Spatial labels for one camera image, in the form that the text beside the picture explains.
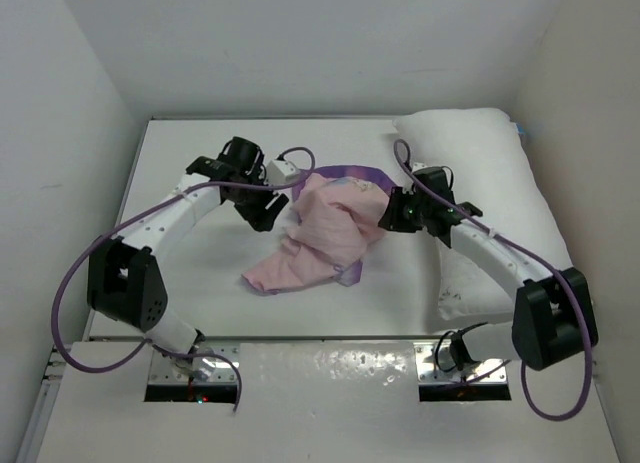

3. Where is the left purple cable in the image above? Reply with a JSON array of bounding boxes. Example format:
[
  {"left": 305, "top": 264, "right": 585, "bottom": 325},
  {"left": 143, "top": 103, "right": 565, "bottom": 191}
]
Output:
[{"left": 50, "top": 146, "right": 316, "bottom": 414}]

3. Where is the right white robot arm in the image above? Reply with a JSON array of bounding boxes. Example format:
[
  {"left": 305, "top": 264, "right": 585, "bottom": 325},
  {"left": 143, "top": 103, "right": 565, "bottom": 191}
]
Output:
[{"left": 378, "top": 167, "right": 599, "bottom": 371}]

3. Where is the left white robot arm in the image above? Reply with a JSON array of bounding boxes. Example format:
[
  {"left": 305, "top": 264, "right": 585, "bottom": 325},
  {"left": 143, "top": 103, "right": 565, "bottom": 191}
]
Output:
[{"left": 87, "top": 137, "right": 300, "bottom": 361}]

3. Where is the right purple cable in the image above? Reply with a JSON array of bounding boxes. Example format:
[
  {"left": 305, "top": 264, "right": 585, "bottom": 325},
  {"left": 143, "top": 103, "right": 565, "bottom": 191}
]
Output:
[{"left": 392, "top": 138, "right": 600, "bottom": 422}]

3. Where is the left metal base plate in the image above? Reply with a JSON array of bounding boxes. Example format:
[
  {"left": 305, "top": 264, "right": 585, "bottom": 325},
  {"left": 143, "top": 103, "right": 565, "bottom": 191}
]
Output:
[{"left": 148, "top": 342, "right": 240, "bottom": 386}]

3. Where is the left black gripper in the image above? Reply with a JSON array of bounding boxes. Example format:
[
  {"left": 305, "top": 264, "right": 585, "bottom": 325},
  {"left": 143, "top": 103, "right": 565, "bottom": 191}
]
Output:
[{"left": 229, "top": 169, "right": 287, "bottom": 231}]

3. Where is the white pillow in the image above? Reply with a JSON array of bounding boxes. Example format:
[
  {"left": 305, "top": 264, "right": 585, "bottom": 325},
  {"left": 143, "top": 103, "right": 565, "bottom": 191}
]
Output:
[{"left": 393, "top": 108, "right": 573, "bottom": 326}]

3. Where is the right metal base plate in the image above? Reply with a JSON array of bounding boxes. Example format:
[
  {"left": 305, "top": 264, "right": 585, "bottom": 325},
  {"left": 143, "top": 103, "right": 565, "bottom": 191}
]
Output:
[{"left": 414, "top": 343, "right": 509, "bottom": 385}]

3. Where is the pink princess pillowcase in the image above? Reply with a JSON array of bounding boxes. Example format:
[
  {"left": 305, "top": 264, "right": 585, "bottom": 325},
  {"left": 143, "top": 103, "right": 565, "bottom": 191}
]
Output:
[{"left": 242, "top": 165, "right": 395, "bottom": 294}]

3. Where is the purple cable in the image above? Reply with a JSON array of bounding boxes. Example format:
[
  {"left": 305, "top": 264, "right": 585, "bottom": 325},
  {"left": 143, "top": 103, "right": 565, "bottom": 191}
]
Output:
[
  {"left": 50, "top": 146, "right": 316, "bottom": 414},
  {"left": 392, "top": 138, "right": 600, "bottom": 422}
]

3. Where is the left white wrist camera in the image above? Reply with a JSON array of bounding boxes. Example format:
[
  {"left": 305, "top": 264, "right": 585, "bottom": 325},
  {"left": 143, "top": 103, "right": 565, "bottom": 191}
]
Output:
[{"left": 265, "top": 159, "right": 301, "bottom": 186}]

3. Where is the metal base plate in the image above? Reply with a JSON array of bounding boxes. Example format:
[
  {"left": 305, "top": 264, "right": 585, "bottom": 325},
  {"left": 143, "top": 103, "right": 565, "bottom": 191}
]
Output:
[
  {"left": 414, "top": 343, "right": 509, "bottom": 385},
  {"left": 148, "top": 342, "right": 240, "bottom": 386}
]

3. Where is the white foam front board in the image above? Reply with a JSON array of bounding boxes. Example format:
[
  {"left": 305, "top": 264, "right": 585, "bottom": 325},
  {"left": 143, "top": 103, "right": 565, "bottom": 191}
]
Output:
[{"left": 38, "top": 343, "right": 617, "bottom": 462}]

